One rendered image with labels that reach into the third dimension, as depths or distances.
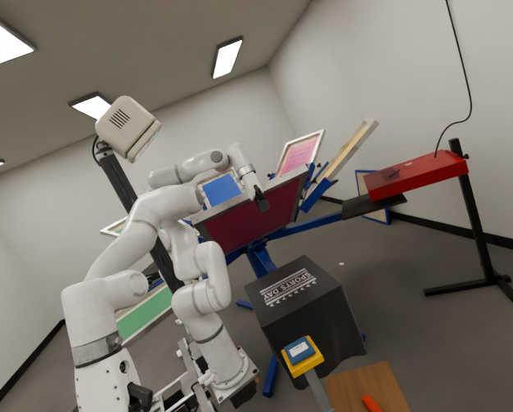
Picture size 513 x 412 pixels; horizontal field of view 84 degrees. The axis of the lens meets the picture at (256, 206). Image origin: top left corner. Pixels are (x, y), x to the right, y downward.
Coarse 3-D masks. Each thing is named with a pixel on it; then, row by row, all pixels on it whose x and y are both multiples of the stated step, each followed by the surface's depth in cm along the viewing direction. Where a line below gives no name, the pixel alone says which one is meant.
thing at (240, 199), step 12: (300, 168) 132; (276, 180) 130; (288, 180) 130; (300, 180) 138; (264, 192) 130; (300, 192) 154; (228, 204) 126; (240, 204) 129; (204, 216) 125; (216, 216) 127; (204, 228) 133
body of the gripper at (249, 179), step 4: (248, 172) 110; (252, 172) 110; (244, 176) 109; (248, 176) 109; (252, 176) 109; (244, 180) 110; (248, 180) 109; (252, 180) 109; (256, 180) 109; (244, 184) 114; (248, 184) 108; (252, 184) 108; (256, 184) 109; (248, 188) 109; (252, 188) 108; (260, 188) 108; (248, 192) 114; (252, 192) 108; (256, 192) 110; (252, 196) 108; (252, 200) 114
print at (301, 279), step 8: (296, 272) 168; (304, 272) 164; (280, 280) 167; (288, 280) 163; (296, 280) 159; (304, 280) 155; (312, 280) 152; (272, 288) 162; (280, 288) 159; (288, 288) 155; (296, 288) 152; (304, 288) 149; (264, 296) 158; (272, 296) 154; (280, 296) 151; (288, 296) 148; (272, 304) 147
